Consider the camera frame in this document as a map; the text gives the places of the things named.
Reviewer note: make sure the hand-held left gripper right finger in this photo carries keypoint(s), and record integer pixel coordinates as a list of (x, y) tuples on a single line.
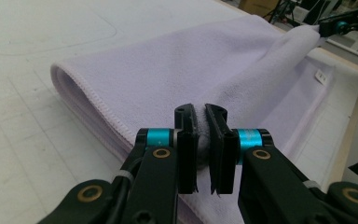
[(223, 161)]

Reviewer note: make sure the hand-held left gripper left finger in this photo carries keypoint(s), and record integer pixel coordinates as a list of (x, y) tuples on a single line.
[(186, 155)]

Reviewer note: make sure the lilac patterned towel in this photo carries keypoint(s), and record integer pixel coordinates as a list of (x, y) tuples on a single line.
[(167, 77)]

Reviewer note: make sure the white metal stand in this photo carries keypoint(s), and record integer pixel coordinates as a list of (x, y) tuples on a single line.
[(348, 49)]

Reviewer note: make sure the open cardboard box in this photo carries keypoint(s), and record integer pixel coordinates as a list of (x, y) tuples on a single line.
[(256, 5)]

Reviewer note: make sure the white grid mat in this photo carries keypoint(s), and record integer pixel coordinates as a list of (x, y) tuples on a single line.
[(28, 93)]

